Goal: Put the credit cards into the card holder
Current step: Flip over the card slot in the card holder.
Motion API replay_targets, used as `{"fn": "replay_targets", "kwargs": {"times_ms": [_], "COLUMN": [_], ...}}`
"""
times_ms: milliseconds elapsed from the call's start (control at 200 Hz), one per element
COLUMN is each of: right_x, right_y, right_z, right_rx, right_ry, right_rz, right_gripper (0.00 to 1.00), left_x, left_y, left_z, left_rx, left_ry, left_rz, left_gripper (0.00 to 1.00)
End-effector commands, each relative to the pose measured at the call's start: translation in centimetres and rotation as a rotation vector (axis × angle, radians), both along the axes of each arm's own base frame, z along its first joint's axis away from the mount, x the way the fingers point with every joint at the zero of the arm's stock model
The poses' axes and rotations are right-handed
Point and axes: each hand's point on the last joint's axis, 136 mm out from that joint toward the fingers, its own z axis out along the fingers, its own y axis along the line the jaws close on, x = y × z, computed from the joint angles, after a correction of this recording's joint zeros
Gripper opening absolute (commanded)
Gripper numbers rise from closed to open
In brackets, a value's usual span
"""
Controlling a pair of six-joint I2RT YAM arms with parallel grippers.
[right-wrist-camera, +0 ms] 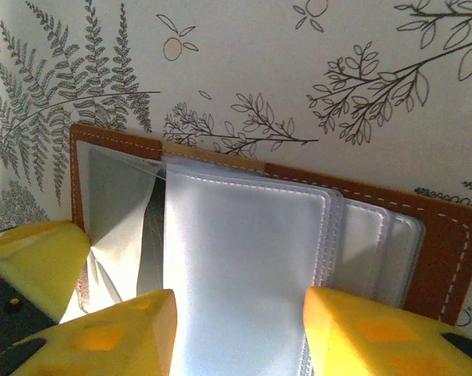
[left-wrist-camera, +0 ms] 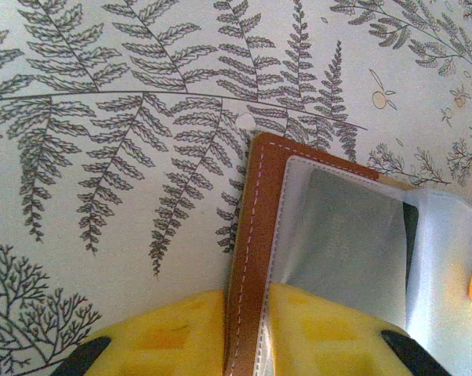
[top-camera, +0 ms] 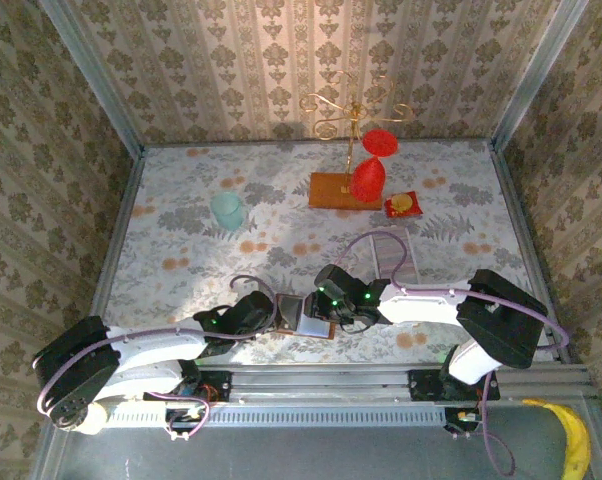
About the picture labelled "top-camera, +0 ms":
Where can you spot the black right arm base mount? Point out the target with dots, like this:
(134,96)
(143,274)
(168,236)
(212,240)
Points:
(426,385)

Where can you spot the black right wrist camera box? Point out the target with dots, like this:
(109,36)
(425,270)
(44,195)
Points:
(338,282)

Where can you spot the aluminium corner post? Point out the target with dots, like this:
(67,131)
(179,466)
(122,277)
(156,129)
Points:
(536,75)
(91,75)

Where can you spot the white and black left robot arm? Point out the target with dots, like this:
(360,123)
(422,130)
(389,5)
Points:
(151,350)

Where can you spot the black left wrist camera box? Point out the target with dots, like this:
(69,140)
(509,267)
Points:
(256,305)

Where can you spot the teal textured glass cup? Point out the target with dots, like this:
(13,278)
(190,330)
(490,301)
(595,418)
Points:
(227,212)

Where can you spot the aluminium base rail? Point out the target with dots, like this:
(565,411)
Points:
(321,385)

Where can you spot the yellow banana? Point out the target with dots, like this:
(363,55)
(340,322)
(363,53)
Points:
(576,435)

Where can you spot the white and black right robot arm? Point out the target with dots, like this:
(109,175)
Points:
(421,310)

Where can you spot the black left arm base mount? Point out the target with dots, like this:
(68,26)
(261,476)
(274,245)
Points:
(216,385)

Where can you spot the aluminium table edge rail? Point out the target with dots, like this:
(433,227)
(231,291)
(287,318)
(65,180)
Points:
(126,210)
(516,215)

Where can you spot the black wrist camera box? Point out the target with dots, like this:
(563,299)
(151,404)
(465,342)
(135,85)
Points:
(256,305)
(338,282)

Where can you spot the red goblet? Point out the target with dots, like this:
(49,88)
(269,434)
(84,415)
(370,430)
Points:
(367,180)

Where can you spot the red snack packet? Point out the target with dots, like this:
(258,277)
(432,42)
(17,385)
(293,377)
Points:
(403,204)

